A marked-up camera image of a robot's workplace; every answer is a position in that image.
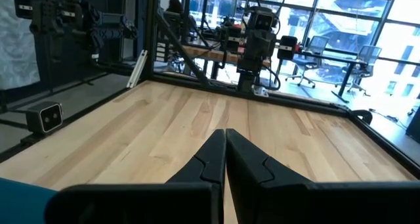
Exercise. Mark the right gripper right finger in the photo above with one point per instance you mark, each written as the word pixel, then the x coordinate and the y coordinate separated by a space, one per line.
pixel 295 201

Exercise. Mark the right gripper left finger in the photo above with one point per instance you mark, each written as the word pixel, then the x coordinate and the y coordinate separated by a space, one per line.
pixel 147 201

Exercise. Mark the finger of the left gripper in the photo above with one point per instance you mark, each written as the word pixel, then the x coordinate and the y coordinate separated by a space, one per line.
pixel 287 48
pixel 233 38

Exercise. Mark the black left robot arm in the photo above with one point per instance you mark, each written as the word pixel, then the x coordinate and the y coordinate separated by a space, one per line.
pixel 249 71

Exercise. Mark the neighbouring rig robot arm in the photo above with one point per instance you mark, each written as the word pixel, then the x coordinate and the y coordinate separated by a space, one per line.
pixel 75 20

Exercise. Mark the grey office chair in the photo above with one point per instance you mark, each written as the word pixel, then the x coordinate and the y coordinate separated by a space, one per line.
pixel 362 69
pixel 308 59

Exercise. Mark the person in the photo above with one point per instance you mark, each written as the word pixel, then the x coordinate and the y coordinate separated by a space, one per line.
pixel 175 5

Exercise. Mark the white aluminium profile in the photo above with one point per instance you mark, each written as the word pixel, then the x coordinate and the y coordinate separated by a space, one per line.
pixel 138 68

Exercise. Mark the black corner clamp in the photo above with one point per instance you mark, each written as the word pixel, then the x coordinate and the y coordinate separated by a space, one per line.
pixel 362 115

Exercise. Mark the blue plastic bin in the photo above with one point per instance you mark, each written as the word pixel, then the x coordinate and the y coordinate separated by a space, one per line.
pixel 19 201

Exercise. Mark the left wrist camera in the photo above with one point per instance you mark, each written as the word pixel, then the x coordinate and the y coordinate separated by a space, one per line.
pixel 264 21

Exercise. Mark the black aluminium table frame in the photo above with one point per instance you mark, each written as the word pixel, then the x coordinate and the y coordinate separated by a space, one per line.
pixel 295 100

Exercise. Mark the small black depth camera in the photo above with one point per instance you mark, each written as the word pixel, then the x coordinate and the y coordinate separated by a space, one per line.
pixel 46 117

